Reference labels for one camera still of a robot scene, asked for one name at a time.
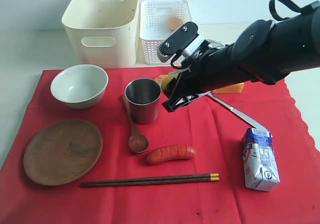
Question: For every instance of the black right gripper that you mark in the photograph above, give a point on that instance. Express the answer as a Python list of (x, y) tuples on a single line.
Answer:
[(213, 69)]

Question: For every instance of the breaded chicken nugget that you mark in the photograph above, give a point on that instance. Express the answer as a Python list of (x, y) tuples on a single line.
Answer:
[(161, 79)]

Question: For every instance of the red sausage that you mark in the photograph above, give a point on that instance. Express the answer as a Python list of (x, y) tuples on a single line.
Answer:
[(170, 153)]

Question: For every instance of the yellow cheese wedge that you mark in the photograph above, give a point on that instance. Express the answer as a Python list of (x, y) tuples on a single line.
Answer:
[(232, 89)]

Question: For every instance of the brown egg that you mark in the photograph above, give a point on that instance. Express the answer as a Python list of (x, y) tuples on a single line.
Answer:
[(174, 23)]

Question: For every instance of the blue white milk carton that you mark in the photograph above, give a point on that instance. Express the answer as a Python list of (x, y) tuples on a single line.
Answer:
[(259, 162)]

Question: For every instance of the stainless steel cup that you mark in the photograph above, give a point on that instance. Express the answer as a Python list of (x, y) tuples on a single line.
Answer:
[(143, 96)]

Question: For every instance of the wooden spoon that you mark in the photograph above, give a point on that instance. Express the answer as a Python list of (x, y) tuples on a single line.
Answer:
[(138, 143)]

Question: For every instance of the white perforated plastic basket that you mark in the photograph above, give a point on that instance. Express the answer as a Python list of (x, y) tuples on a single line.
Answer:
[(154, 28)]

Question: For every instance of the silver table knife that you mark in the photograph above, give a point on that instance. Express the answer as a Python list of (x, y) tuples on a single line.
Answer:
[(237, 112)]

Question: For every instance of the red tablecloth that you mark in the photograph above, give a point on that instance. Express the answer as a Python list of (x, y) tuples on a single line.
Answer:
[(192, 172)]

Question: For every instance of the upper wooden chopstick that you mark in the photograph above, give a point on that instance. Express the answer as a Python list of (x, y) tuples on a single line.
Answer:
[(156, 178)]

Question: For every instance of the white ceramic bowl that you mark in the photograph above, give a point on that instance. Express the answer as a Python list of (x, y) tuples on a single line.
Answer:
[(80, 86)]

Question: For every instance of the large cream plastic bin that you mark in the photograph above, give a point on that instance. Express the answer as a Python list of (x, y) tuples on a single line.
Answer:
[(103, 32)]

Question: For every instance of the round wooden plate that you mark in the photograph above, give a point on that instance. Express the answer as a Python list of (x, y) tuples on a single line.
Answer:
[(62, 152)]

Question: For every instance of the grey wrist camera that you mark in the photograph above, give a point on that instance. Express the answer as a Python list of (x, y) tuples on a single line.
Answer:
[(183, 41)]

